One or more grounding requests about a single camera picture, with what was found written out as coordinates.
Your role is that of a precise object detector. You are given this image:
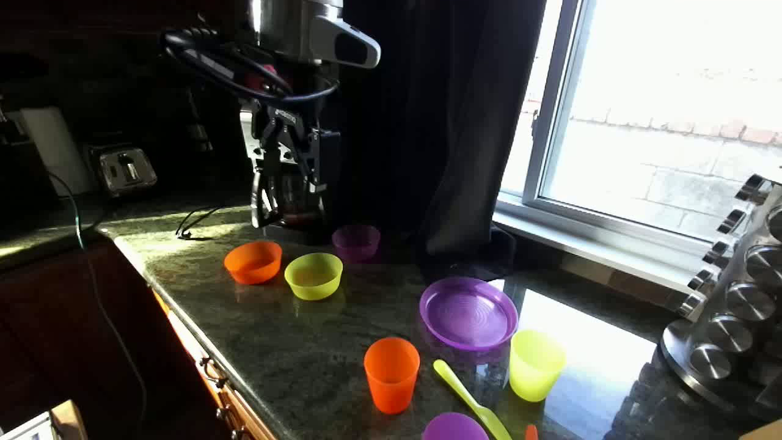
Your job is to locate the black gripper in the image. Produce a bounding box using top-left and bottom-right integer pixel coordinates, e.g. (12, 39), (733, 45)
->
(257, 83), (339, 178)

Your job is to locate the green plastic bowl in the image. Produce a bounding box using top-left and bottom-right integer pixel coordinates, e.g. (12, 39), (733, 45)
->
(281, 249), (345, 304)

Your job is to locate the green plastic knife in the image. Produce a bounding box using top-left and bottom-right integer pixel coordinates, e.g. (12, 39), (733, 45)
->
(430, 358), (512, 440)

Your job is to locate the green plastic cup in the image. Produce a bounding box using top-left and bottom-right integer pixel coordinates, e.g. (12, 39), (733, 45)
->
(507, 327), (568, 403)

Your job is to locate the purple plastic bowl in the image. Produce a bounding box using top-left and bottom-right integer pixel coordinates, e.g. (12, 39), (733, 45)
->
(330, 223), (384, 265)

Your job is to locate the orange plastic bowl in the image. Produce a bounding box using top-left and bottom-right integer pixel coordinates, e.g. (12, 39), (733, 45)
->
(221, 237), (286, 288)

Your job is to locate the orange plastic cup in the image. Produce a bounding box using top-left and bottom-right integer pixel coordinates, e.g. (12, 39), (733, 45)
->
(361, 335), (422, 419)

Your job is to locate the purple plastic cup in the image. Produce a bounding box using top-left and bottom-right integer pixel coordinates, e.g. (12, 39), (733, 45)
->
(419, 410), (490, 440)

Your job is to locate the silver black coffee maker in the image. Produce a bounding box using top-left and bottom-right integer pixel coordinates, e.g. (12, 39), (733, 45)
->
(237, 101), (345, 239)

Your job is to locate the black curtain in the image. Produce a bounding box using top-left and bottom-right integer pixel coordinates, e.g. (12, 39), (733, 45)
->
(339, 0), (548, 283)

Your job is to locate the white paper towel roll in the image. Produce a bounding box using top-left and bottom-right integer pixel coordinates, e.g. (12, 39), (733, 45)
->
(17, 106), (95, 198)

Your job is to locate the purple plastic plate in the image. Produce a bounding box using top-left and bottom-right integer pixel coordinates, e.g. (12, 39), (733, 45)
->
(418, 275), (521, 354)

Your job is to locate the wooden cabinet front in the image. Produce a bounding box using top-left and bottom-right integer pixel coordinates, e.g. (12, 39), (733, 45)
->
(148, 283), (278, 440)

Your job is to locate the cardboard box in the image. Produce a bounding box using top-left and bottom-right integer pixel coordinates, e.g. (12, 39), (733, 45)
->
(0, 396), (91, 440)

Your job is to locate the metal spice rack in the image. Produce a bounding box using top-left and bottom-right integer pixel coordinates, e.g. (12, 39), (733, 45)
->
(658, 167), (782, 426)

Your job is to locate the black power cord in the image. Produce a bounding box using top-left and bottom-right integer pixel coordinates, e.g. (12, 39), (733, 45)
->
(174, 204), (225, 242)

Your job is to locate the metal wall outlet plate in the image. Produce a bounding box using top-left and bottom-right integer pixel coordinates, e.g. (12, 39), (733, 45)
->
(95, 145), (158, 198)

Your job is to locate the thin green cable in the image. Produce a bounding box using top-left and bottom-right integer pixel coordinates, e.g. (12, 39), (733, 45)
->
(43, 167), (150, 419)

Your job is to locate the grey window frame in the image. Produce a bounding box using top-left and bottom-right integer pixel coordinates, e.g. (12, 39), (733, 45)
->
(490, 0), (782, 297)

